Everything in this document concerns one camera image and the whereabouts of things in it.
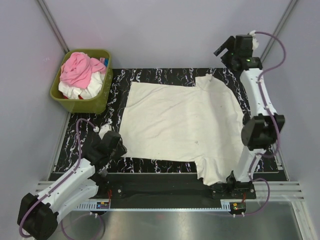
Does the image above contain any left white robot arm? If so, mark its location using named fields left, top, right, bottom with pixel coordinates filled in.
left=17, top=130, right=127, bottom=240

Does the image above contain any white t shirt in bin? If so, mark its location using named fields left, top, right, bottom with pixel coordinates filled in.
left=58, top=71, right=105, bottom=100

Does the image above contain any pink t shirt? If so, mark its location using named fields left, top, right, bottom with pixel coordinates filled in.
left=59, top=52, right=106, bottom=89

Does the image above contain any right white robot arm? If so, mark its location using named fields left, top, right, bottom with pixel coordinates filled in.
left=214, top=34, right=285, bottom=199

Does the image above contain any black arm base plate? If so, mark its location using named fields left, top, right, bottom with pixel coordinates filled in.
left=89, top=173, right=257, bottom=200

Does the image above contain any cream white t shirt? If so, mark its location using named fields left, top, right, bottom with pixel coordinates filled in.
left=119, top=74, right=244, bottom=186

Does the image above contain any olive green plastic bin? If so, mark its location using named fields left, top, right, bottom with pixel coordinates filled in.
left=50, top=49, right=113, bottom=114

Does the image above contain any blue item in bin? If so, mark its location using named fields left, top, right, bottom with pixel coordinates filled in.
left=99, top=57, right=109, bottom=67

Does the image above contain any black marbled table mat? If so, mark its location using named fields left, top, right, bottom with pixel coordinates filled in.
left=52, top=67, right=283, bottom=174

